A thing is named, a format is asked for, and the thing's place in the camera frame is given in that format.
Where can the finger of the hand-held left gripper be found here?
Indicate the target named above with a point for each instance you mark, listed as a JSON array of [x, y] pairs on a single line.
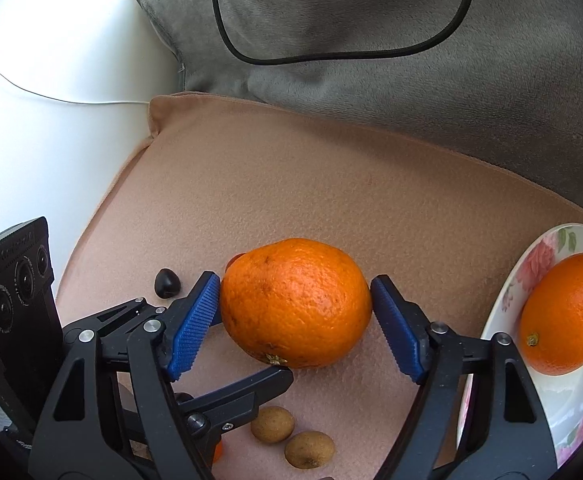
[[241, 395], [116, 317]]

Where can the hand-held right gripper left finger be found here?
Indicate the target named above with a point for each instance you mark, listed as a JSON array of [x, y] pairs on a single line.
[[194, 330]]

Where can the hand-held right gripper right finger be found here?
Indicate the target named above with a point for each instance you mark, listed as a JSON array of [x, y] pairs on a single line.
[[399, 330]]

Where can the brown longan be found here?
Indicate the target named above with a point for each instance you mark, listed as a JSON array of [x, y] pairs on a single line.
[[305, 450], [271, 425]]

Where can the large oval orange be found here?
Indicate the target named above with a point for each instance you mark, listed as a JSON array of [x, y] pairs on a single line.
[[296, 302]]

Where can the floral white plate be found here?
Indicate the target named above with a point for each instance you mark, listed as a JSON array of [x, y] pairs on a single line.
[[509, 285]]

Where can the red cherry tomato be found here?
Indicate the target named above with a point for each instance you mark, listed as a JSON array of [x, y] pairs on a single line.
[[234, 261]]

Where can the white cabinet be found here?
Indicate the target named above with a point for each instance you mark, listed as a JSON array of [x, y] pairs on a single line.
[[46, 160]]

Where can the large round orange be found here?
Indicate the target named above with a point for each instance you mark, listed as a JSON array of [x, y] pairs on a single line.
[[571, 315]]

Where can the pink blanket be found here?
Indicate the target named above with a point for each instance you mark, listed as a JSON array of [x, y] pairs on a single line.
[[296, 170]]

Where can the grey cushion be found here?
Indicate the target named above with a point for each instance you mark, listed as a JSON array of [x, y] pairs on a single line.
[[396, 95]]

